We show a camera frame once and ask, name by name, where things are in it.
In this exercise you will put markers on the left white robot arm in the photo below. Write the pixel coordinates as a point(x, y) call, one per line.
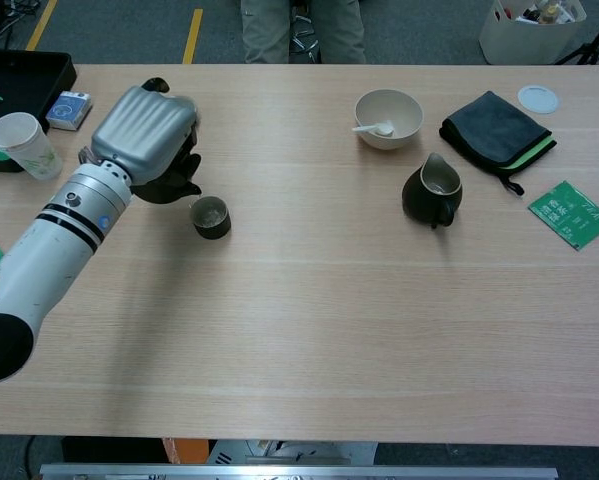
point(44, 260)

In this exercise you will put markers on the orange panel under table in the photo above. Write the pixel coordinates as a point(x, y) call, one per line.
point(184, 450)

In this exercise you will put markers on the black cast iron teapot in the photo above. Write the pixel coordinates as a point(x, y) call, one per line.
point(164, 192)

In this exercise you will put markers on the aluminium rail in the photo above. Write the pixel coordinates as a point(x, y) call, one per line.
point(299, 472)

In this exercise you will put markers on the white plastic spoon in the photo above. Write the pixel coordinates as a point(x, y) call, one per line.
point(379, 130)

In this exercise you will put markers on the person legs khaki trousers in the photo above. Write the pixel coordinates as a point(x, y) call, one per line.
point(264, 30)

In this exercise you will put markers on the white round lid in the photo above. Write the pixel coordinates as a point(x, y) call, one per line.
point(539, 99)

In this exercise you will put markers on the dark brown pouring pitcher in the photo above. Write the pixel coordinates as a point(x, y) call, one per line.
point(419, 200)

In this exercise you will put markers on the folded grey cloth green trim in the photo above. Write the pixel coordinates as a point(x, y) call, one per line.
point(494, 130)

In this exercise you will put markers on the small cup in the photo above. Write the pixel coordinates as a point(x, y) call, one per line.
point(210, 217)

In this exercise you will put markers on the white paper cup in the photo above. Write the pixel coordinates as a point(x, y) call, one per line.
point(24, 145)

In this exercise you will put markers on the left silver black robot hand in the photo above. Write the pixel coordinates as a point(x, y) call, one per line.
point(139, 130)

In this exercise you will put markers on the black tray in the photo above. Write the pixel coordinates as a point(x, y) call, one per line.
point(24, 80)

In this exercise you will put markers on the black tripod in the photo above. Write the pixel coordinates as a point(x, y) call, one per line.
point(591, 47)

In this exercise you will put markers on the white robot base chassis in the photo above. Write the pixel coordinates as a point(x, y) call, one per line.
point(289, 450)

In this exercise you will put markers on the white storage bin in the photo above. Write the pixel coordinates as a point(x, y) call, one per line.
point(529, 40)

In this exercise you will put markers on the metal chair base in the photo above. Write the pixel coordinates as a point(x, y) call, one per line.
point(305, 42)

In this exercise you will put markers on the blue white small box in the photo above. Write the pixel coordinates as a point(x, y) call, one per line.
point(69, 111)

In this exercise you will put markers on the beige bowl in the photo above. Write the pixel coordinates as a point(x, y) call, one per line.
point(404, 110)

